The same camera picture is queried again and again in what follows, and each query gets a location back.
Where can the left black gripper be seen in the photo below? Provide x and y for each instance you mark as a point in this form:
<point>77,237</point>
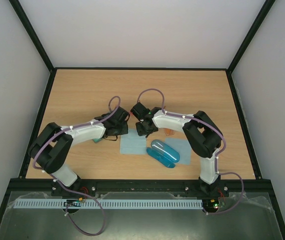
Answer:
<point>125,129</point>

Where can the blue transparent glasses case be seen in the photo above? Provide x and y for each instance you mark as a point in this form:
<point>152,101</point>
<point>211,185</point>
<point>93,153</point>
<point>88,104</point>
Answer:
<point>163,153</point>

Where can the light blue slotted cable duct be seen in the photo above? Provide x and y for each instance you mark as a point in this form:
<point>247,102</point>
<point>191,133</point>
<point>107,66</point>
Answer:
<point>110,204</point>

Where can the green glasses case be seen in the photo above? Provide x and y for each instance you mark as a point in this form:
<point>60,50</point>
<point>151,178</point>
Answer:
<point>96,140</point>

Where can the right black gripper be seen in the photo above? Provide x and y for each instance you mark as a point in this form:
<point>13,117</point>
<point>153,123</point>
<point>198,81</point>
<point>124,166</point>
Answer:
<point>144,128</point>

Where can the orange sunglasses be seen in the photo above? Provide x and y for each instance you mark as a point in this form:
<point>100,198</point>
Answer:
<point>168,132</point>

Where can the light blue cleaning cloth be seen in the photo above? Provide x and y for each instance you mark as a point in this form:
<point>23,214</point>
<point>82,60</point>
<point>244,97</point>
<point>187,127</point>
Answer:
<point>132,143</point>

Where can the black metal frame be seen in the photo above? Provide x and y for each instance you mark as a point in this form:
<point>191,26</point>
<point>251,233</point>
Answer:
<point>256,185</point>

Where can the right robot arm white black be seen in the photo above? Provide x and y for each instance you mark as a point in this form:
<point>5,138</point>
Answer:
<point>202,134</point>

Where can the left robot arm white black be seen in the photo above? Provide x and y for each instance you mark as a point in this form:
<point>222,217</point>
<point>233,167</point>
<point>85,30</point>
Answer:
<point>51,147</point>

